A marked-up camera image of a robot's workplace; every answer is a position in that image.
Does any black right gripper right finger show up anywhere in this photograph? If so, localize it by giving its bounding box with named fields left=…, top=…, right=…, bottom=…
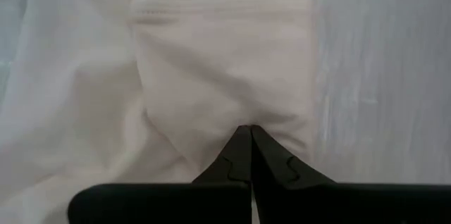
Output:
left=250, top=125, right=336, bottom=224

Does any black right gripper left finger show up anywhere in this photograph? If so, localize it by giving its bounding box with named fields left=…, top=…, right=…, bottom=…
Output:
left=192, top=125, right=253, bottom=224

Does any white garment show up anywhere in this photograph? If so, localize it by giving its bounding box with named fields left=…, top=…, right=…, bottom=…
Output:
left=0, top=0, right=320, bottom=224

